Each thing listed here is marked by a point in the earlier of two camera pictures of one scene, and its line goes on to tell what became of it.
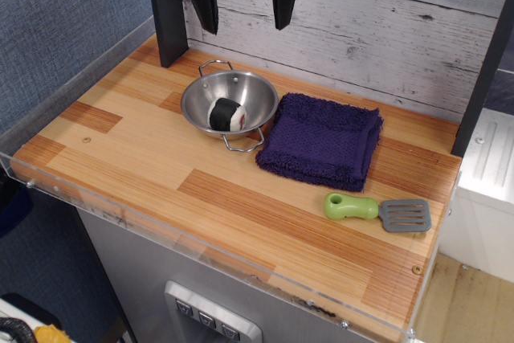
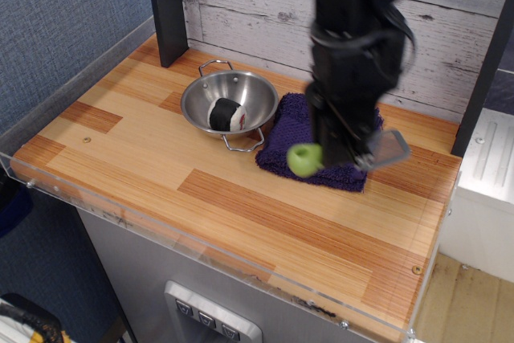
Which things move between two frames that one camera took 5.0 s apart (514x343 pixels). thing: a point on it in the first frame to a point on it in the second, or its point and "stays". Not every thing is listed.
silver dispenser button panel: x=195 y=317 stays
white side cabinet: x=478 y=229 stays
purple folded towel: x=322 y=141 stays
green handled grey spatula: x=405 y=215 to x=387 y=146
